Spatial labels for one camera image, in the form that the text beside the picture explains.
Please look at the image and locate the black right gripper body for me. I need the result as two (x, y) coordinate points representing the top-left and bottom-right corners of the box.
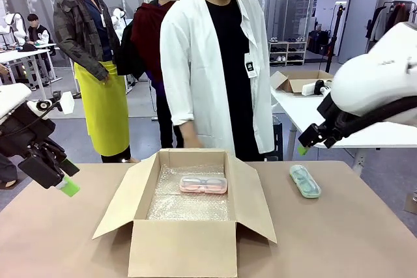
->
(317, 94), (349, 135)

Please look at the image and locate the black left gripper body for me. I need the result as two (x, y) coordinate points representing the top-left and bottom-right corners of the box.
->
(0, 105), (66, 161)

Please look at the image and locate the pink glasses case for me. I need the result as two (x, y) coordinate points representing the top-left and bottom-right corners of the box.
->
(179, 176), (228, 195)

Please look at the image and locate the person's right hand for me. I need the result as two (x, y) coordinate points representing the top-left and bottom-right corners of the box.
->
(180, 121), (205, 148)

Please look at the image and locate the white side table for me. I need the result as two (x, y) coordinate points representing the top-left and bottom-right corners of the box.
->
(270, 87), (417, 174)

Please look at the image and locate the small open cardboard box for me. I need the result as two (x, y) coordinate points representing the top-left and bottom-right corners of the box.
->
(270, 70), (335, 95)

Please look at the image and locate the black tripod stand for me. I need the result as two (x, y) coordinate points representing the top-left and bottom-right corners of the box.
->
(325, 3), (346, 74)

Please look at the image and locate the mannequin camouflage jacket yellow skirt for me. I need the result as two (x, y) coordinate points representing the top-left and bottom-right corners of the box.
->
(53, 0), (132, 163)

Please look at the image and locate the black equipment case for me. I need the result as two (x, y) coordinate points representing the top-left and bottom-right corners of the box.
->
(308, 29), (334, 56)

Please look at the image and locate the wooden shoe rack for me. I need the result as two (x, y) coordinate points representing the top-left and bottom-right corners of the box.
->
(268, 40), (307, 66)

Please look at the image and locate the white background desk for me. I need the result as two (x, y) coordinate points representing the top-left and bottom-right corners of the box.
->
(0, 42), (63, 94)

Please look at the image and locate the black white name badge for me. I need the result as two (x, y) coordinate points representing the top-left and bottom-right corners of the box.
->
(244, 52), (260, 79)

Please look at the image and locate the brown carton on floor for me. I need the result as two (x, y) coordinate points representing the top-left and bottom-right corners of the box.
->
(403, 189), (417, 215)

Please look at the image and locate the seated person dark hair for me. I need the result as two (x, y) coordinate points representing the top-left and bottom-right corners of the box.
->
(25, 13), (52, 46)

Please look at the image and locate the clothes rack with coats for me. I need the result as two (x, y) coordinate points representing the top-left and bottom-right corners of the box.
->
(365, 0), (417, 43)

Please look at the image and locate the clear bubble wrap sheet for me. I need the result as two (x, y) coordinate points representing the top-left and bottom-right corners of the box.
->
(145, 163), (231, 222)

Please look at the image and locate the person in white coat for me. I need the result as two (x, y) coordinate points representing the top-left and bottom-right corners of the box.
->
(159, 0), (275, 162)

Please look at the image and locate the large open cardboard box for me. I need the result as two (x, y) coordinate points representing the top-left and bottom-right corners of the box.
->
(92, 147), (278, 278)

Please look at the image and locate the mannequin with maroon top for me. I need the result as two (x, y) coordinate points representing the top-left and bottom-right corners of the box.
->
(117, 0), (185, 149)

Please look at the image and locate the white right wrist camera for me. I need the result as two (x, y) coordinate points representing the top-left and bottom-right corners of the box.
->
(301, 79), (334, 97)

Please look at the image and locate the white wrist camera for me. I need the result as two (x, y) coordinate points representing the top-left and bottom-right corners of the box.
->
(301, 79), (334, 97)
(35, 91), (75, 115)

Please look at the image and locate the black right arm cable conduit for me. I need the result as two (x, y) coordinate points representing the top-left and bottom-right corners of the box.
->
(338, 98), (417, 139)

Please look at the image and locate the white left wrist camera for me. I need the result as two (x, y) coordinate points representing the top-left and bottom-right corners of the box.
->
(35, 91), (75, 115)

